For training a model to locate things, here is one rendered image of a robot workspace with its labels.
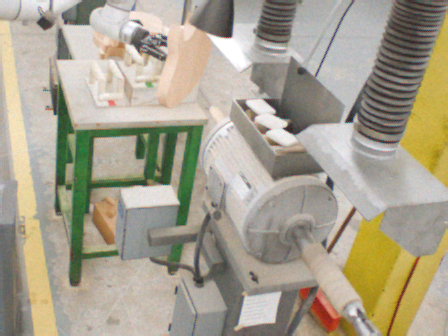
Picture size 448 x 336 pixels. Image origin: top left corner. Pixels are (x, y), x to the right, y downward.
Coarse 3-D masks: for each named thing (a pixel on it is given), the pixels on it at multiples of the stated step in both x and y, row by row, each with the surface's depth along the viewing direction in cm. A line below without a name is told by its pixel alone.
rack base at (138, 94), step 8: (120, 64) 270; (128, 72) 264; (144, 72) 266; (152, 72) 267; (128, 80) 257; (128, 88) 257; (136, 88) 252; (144, 88) 254; (152, 88) 255; (128, 96) 258; (136, 96) 254; (144, 96) 256; (152, 96) 257; (136, 104) 256; (144, 104) 258; (152, 104) 259; (160, 104) 261
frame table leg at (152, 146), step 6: (150, 138) 321; (156, 138) 321; (150, 144) 322; (156, 144) 323; (150, 150) 324; (156, 150) 325; (150, 156) 326; (156, 156) 328; (150, 162) 328; (156, 162) 330; (144, 168) 334; (150, 168) 331; (144, 174) 335; (150, 174) 333; (144, 186) 337
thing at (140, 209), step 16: (128, 192) 171; (144, 192) 172; (160, 192) 173; (128, 208) 165; (144, 208) 166; (160, 208) 168; (176, 208) 170; (128, 224) 168; (144, 224) 169; (160, 224) 171; (128, 240) 171; (144, 240) 173; (128, 256) 174; (144, 256) 176; (192, 272) 168
